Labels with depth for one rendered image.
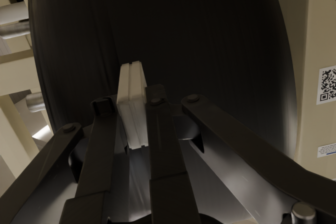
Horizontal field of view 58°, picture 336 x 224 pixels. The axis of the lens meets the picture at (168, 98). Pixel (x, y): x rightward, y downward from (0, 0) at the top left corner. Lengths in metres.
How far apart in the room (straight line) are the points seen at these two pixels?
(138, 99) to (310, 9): 0.41
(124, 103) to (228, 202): 0.27
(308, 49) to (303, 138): 0.19
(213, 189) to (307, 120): 0.32
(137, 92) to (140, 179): 0.19
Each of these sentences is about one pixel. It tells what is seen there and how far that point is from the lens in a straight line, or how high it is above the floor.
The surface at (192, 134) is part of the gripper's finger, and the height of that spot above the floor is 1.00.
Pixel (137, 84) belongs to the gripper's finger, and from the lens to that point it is 0.18.
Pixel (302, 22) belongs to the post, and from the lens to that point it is 0.54.
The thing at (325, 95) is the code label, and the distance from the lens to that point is 0.62.
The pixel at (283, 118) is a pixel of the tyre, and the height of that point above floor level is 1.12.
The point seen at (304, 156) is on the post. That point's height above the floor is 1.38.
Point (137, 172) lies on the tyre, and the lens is 0.33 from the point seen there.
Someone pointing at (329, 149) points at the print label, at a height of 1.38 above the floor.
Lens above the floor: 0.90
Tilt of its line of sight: 32 degrees up
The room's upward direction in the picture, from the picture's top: 168 degrees clockwise
